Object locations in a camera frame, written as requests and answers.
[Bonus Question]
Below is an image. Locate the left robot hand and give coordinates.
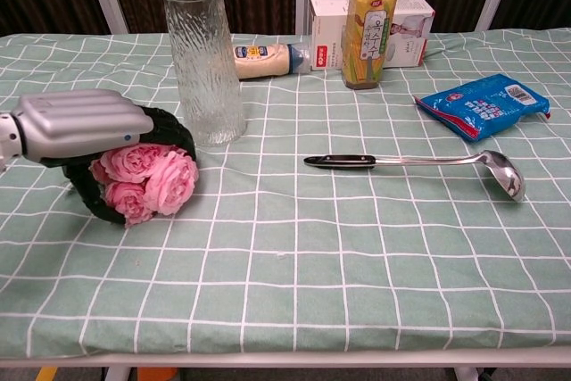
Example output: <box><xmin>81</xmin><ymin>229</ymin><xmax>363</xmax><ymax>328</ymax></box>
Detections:
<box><xmin>9</xmin><ymin>88</ymin><xmax>198</xmax><ymax>226</ymax></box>

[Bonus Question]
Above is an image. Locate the pink artificial flower bouquet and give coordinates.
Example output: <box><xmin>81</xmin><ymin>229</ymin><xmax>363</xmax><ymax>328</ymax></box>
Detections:
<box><xmin>87</xmin><ymin>142</ymin><xmax>200</xmax><ymax>228</ymax></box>

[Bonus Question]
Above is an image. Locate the clear textured glass vase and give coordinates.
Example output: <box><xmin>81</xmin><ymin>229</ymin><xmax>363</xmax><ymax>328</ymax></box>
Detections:
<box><xmin>159</xmin><ymin>0</ymin><xmax>249</xmax><ymax>147</ymax></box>

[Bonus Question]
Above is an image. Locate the mayonnaise squeeze bottle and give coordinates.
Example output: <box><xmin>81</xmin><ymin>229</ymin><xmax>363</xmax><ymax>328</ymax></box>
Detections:
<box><xmin>232</xmin><ymin>40</ymin><xmax>311</xmax><ymax>82</ymax></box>

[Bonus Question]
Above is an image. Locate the green checkered tablecloth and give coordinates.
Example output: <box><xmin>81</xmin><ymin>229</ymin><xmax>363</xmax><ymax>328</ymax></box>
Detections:
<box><xmin>0</xmin><ymin>27</ymin><xmax>571</xmax><ymax>360</ymax></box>

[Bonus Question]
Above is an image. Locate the yellow tea drink bottle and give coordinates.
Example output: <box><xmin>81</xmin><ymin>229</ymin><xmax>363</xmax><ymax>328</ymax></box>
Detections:
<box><xmin>340</xmin><ymin>0</ymin><xmax>399</xmax><ymax>90</ymax></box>

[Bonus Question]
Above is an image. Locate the white cardboard box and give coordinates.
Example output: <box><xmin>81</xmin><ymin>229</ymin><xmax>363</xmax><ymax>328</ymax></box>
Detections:
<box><xmin>308</xmin><ymin>0</ymin><xmax>436</xmax><ymax>72</ymax></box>

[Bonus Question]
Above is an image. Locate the blue snack bag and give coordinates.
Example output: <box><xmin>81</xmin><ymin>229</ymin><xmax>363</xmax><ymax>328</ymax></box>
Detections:
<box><xmin>412</xmin><ymin>73</ymin><xmax>552</xmax><ymax>144</ymax></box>

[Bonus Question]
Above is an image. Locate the steel ladle black handle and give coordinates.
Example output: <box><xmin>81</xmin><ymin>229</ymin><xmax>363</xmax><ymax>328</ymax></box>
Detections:
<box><xmin>303</xmin><ymin>149</ymin><xmax>526</xmax><ymax>203</ymax></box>

